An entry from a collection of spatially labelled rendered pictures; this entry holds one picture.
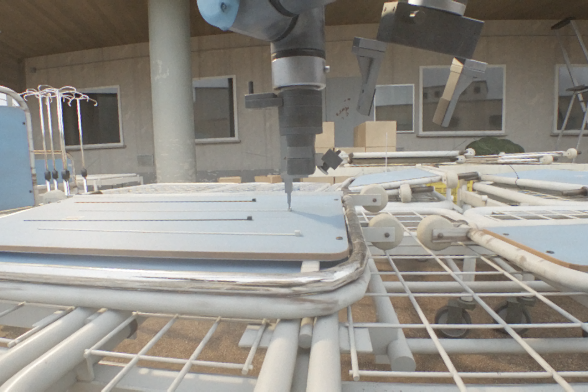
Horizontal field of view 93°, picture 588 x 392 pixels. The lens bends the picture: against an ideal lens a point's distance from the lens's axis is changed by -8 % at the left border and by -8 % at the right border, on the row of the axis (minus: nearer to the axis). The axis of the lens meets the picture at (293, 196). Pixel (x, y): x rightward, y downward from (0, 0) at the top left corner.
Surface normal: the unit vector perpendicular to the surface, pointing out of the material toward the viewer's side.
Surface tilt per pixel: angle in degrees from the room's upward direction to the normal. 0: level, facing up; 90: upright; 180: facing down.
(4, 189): 90
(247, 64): 90
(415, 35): 113
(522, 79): 90
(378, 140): 90
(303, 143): 106
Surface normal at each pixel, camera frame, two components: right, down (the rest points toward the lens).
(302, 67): 0.10, 0.19
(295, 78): -0.13, 0.21
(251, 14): -0.24, 0.95
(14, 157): 0.99, 0.00
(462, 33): 0.11, 0.50
